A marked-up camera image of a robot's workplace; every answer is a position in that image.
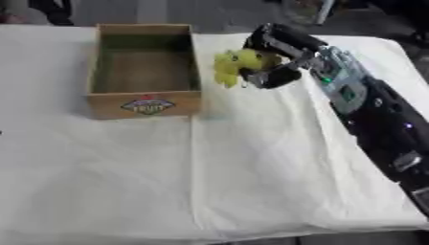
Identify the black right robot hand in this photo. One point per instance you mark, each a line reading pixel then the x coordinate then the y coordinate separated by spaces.
pixel 282 40

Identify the yellow soft toy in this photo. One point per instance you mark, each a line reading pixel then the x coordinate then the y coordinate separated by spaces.
pixel 237 63

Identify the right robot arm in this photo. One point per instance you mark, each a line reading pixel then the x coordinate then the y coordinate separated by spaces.
pixel 369 105

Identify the tan cardboard box green inside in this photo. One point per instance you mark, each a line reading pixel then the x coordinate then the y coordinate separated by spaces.
pixel 144 71

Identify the grey tripod leg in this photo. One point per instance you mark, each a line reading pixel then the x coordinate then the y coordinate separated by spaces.
pixel 325 11

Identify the person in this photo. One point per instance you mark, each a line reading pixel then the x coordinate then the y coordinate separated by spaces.
pixel 51 11

